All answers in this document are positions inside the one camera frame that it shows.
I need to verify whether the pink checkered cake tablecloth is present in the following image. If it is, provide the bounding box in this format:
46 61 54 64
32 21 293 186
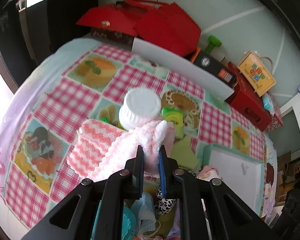
0 38 277 229

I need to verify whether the red cardboard box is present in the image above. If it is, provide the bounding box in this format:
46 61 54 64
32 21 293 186
226 62 272 132

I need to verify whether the light blue face mask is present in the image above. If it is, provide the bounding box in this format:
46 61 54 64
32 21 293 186
130 191 156 234

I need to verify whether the white plastic jar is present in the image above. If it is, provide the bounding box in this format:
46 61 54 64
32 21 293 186
119 87 161 130

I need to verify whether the light green cloth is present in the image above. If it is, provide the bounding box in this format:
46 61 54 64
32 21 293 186
170 136 198 170

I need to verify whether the pink white fluffy towel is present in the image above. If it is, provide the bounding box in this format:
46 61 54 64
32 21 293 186
67 119 175 182

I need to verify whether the leopard print scrunchie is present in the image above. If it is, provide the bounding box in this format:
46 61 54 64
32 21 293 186
154 188 177 215

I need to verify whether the blue wet wipes pack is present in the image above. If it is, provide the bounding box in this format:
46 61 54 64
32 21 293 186
262 93 275 115

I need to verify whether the green tissue pack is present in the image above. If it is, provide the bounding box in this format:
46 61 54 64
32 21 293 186
161 107 184 139

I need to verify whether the green dumbbell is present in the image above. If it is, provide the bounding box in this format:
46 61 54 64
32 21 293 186
204 35 222 54

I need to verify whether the white foam board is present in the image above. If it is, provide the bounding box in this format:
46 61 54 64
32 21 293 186
132 37 234 101

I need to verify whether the black box with gauge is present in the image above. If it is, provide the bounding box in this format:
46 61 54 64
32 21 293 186
193 50 237 88

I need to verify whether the purple cartoon packet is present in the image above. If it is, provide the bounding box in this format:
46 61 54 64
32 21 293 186
167 206 180 239

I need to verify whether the red patterned box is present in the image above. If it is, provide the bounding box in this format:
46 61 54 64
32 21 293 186
263 93 284 133

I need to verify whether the white tray teal rim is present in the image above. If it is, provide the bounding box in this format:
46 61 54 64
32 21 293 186
203 143 265 214

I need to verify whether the red gift bag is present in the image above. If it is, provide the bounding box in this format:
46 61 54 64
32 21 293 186
77 0 201 56

